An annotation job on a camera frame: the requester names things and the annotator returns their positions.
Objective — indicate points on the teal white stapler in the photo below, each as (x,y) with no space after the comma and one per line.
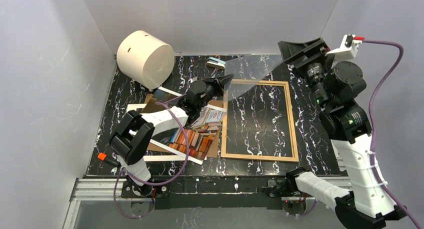
(215,63)

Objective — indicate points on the orange cap black marker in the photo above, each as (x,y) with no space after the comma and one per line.
(108,160)

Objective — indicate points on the brown backing board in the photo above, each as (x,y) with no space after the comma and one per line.
(213,148)

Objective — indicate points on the white mat board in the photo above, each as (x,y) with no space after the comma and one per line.
(157,158)

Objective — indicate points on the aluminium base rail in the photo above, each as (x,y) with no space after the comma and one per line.
(268,192)

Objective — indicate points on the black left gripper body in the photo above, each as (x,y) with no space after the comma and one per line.
(215,86)

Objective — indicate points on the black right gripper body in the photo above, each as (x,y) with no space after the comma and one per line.
(305,53)

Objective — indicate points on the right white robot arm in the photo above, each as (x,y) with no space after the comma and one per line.
(336,82)

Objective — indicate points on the large white cylinder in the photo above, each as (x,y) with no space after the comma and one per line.
(145,59)

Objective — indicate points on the light wooden picture frame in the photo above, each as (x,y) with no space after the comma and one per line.
(259,124)

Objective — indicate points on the clear acrylic sheet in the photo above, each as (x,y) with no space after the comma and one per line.
(247,71)

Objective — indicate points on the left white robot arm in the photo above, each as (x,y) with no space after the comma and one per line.
(132,136)

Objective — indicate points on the cat and books photo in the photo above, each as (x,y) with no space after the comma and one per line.
(200,134)

